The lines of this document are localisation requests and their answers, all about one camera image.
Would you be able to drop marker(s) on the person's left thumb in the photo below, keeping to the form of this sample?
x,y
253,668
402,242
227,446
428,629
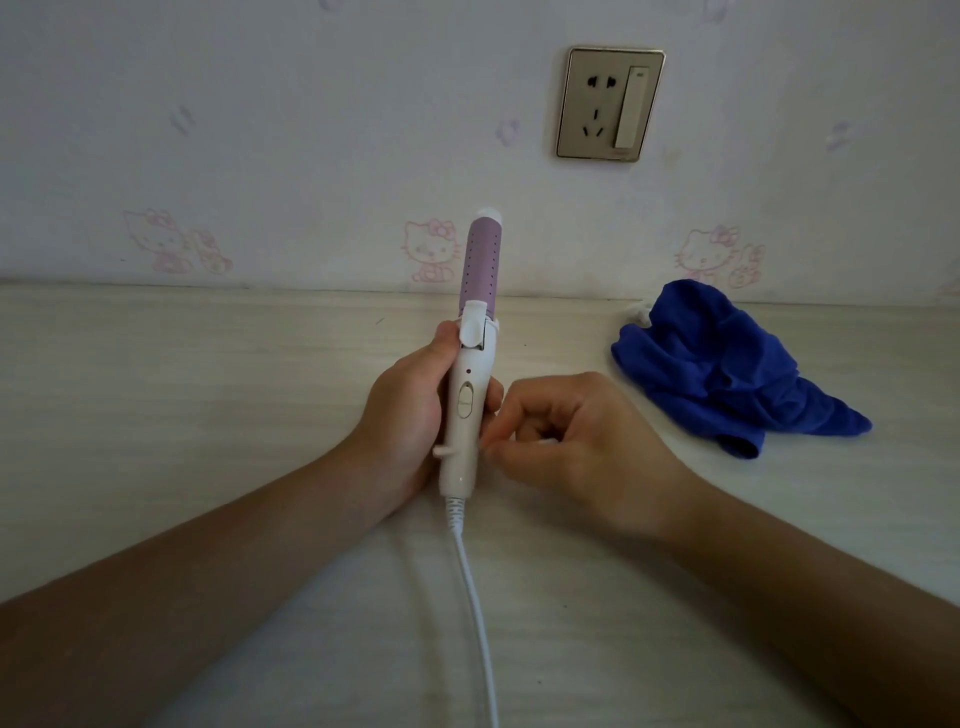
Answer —
x,y
444,346

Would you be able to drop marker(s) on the gold-framed wall socket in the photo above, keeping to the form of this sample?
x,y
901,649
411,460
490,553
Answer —
x,y
610,104

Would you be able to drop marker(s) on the person's right hand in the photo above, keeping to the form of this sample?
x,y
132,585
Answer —
x,y
592,457

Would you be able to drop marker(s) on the person's left forearm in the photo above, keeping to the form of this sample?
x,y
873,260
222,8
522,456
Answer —
x,y
172,600

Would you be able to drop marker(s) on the blue cloth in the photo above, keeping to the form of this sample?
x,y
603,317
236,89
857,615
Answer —
x,y
731,367

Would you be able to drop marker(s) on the white and purple curling iron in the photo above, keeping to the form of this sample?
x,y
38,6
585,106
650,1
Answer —
x,y
470,375

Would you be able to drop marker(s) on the person's right forearm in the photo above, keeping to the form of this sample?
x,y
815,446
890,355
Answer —
x,y
810,607

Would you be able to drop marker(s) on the person's left hand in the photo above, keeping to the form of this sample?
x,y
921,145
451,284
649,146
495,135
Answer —
x,y
401,427

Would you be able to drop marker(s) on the person's right thumb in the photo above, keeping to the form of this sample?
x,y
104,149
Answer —
x,y
525,459

